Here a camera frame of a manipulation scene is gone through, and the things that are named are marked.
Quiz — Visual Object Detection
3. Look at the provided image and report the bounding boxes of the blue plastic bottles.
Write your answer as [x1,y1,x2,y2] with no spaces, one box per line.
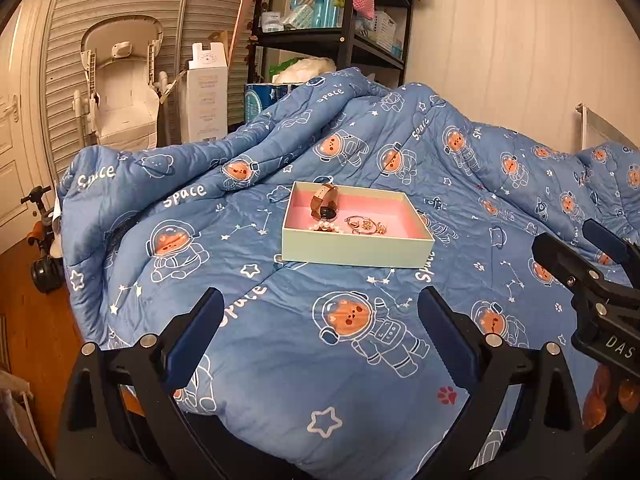
[311,0,342,29]

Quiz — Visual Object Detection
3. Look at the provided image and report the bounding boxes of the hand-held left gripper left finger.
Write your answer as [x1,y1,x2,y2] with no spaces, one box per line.
[54,287,226,480]

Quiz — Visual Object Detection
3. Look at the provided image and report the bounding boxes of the white wipes packs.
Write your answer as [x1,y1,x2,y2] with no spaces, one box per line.
[259,4,314,32]

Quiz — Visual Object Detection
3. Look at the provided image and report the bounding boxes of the white blue storage boxes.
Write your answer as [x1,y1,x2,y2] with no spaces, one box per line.
[369,9,405,59]

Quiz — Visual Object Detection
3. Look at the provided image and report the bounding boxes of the white baby high chair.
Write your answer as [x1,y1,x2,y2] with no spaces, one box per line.
[72,16,167,151]

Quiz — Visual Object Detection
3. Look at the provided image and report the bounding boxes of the black orange kids scooter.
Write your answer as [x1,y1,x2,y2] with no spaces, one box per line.
[20,185,67,295]

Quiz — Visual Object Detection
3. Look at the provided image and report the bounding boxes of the tall white carton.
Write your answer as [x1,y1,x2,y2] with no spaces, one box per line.
[177,42,231,144]

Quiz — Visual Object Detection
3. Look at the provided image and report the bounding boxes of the person's right hand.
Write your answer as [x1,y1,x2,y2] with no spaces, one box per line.
[581,364,640,432]

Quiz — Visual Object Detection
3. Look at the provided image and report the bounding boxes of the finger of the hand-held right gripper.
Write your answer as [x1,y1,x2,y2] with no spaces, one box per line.
[581,218,640,290]
[531,232,609,302]

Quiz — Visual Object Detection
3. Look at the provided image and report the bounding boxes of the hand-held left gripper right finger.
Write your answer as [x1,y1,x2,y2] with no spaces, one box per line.
[417,286,588,480]

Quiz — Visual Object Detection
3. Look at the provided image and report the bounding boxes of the pale green pink-lined box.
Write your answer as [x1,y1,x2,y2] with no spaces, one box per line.
[280,180,436,268]

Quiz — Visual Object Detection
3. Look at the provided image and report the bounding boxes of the black metal shelf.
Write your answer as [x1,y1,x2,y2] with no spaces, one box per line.
[248,0,417,87]

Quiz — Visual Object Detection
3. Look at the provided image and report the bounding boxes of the orange cardboard sheet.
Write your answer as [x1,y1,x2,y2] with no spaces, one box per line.
[227,0,274,67]

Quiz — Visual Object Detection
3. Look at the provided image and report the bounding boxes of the blue tissue pack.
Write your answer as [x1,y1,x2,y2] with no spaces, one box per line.
[243,81,304,124]

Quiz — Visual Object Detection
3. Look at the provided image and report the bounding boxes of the blue astronaut bear blanket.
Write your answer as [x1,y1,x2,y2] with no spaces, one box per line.
[57,66,640,480]

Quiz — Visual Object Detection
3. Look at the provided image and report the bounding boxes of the white bag on floor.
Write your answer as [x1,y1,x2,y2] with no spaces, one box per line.
[0,369,51,477]

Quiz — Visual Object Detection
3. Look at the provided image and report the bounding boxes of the brown strap wristwatch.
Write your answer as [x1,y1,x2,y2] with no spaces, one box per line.
[310,183,339,221]

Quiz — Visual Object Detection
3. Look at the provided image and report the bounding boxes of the white plastic bag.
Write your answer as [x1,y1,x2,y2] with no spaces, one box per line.
[272,56,337,85]

